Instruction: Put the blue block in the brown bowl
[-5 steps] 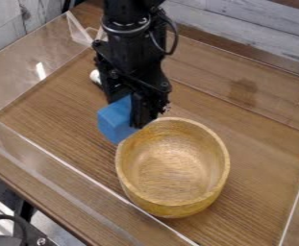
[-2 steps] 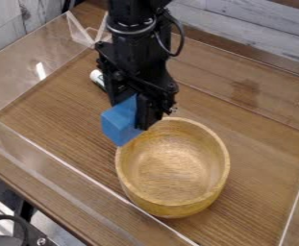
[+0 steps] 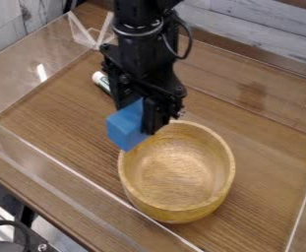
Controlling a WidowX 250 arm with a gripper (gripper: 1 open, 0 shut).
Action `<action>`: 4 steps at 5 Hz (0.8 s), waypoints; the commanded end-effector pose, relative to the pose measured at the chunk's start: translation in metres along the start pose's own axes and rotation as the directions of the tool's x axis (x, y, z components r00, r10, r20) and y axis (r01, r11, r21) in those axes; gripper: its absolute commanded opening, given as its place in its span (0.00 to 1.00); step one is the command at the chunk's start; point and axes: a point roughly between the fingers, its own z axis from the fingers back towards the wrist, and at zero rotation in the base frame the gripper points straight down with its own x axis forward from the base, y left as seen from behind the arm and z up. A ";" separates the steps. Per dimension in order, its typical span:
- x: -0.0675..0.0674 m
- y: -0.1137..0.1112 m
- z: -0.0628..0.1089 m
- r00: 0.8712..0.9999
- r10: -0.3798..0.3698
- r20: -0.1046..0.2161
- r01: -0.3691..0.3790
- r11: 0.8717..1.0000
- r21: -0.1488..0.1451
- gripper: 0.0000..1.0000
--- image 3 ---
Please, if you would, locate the blue foam block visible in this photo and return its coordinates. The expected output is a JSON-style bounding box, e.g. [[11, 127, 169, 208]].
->
[[107, 98, 149, 152]]

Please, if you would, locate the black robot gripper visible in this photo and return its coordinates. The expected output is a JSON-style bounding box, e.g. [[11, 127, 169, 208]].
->
[[99, 9, 193, 136]]

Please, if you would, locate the black metal table frame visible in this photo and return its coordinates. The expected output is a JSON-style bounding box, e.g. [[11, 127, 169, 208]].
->
[[0, 185, 60, 252]]

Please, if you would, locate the clear acrylic tray wall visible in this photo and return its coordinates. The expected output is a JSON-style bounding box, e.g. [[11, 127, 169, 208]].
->
[[0, 8, 306, 252]]

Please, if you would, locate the black cable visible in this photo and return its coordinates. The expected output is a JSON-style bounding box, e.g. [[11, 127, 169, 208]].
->
[[0, 220, 32, 252]]

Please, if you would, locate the brown wooden bowl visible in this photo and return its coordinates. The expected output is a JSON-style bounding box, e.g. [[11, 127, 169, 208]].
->
[[117, 121, 237, 223]]

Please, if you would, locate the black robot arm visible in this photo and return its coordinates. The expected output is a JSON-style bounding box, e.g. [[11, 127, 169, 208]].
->
[[100, 0, 191, 135]]

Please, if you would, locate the green white marker pen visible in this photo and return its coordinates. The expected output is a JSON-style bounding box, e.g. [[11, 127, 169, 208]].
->
[[92, 71, 111, 95]]

